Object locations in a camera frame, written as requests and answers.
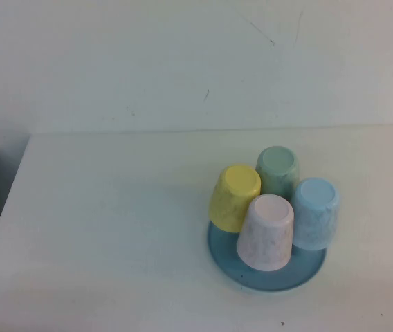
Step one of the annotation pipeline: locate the green marbled cup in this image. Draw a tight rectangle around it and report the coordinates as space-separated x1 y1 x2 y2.
255 146 300 201

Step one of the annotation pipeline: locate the yellow marbled cup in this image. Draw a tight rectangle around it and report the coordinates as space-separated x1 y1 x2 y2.
208 164 262 233

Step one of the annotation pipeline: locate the light blue marbled cup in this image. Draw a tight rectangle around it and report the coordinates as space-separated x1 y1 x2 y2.
290 178 340 250

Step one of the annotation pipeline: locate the pink marbled cup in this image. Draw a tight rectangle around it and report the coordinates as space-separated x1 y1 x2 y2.
236 194 295 273

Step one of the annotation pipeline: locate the blue cup stand tray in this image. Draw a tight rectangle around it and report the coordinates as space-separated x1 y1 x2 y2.
205 219 327 291

